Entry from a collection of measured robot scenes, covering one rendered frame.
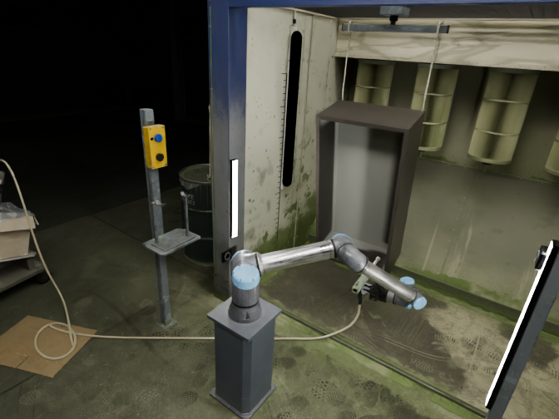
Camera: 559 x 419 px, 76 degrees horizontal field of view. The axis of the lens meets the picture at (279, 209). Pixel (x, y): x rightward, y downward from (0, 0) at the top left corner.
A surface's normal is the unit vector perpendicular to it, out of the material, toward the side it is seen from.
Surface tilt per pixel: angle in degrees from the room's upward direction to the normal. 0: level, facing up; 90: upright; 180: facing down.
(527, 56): 90
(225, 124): 90
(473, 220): 57
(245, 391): 90
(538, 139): 90
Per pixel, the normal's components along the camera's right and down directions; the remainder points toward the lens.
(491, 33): -0.58, 0.30
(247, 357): 0.17, 0.41
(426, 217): -0.46, -0.24
